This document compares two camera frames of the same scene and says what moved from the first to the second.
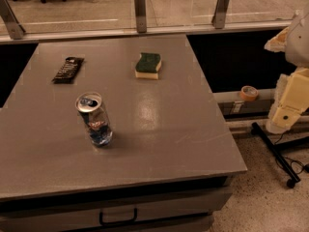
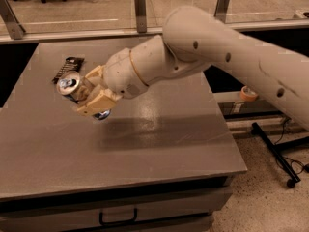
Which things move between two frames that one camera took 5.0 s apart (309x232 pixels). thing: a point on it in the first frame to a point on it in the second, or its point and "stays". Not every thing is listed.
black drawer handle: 105,223 stays
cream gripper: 297,45 to 122,72
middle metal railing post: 140,10 stays
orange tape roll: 248,93 stays
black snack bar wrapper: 69,71 stays
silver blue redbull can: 95,118 to 74,87
